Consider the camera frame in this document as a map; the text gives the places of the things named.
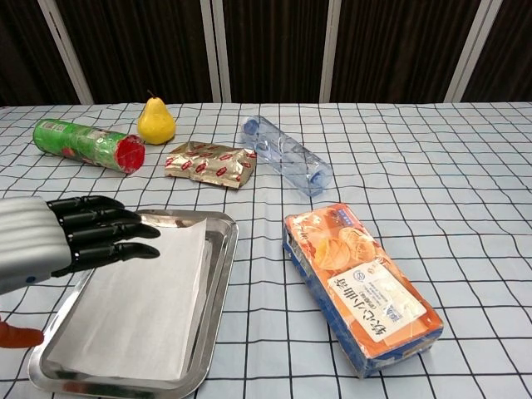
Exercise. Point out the gold red snack packet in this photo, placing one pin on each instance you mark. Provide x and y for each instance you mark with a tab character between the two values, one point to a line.
210	166

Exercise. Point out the orange biscuit box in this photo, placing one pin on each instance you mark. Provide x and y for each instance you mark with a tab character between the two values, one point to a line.
357	287

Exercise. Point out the stainless steel tray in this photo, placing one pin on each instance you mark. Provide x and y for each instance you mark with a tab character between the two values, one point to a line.
212	266

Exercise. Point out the yellow toy pear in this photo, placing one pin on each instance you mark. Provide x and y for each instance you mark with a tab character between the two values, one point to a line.
155	121

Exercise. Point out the white checked tablecloth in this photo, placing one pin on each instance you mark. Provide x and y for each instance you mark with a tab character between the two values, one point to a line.
415	174

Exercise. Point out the clear plastic water bottle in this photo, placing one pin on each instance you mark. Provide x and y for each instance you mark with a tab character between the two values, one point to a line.
287	154

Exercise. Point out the white paper tray liner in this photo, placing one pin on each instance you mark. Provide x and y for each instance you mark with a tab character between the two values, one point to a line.
137	299

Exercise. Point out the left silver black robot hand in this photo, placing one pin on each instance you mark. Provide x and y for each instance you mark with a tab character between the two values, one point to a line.
54	239

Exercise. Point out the green chip can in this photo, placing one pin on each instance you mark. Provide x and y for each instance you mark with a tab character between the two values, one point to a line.
87	143

